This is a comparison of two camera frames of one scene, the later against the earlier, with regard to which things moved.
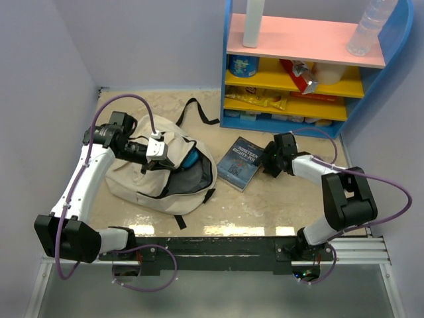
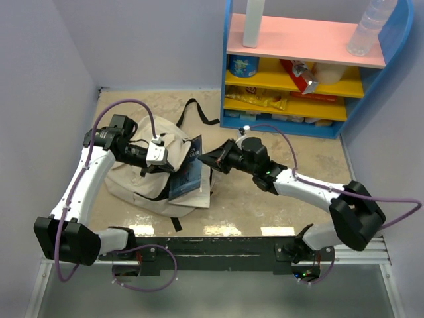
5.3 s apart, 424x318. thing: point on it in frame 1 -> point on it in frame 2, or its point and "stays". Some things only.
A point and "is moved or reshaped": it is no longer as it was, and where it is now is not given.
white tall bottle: x=253 y=23 stays
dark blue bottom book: x=240 y=163 is moved or reshaped
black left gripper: x=157 y=164 stays
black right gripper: x=268 y=150 -> x=217 y=159
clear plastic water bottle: x=371 y=24 stays
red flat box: x=315 y=95 stays
